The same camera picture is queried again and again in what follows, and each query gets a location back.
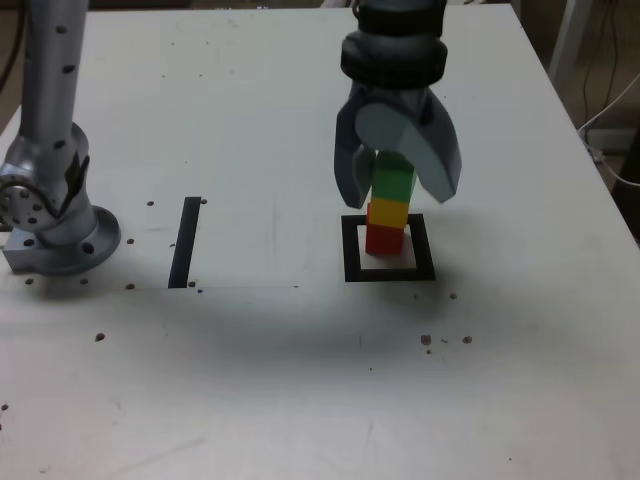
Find black tape square outline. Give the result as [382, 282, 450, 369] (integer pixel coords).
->
[340, 213, 437, 284]

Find white cable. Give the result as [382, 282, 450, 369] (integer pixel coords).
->
[578, 72, 640, 187]

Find white post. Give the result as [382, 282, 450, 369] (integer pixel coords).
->
[547, 0, 594, 96]

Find green cube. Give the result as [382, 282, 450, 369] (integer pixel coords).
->
[372, 150, 419, 204]

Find red cube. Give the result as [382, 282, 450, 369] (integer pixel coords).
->
[365, 223, 404, 256]

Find black furniture edge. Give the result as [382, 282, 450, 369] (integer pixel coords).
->
[610, 149, 640, 251]

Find black hanging cable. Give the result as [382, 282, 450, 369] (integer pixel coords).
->
[581, 0, 619, 129]

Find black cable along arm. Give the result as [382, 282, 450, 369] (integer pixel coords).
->
[0, 0, 27, 94]

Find yellow cube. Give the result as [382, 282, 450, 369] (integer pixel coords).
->
[367, 197, 409, 229]

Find black tape strip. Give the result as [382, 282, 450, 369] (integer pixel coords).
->
[167, 196, 202, 290]

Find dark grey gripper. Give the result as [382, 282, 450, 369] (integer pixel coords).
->
[333, 82, 463, 211]

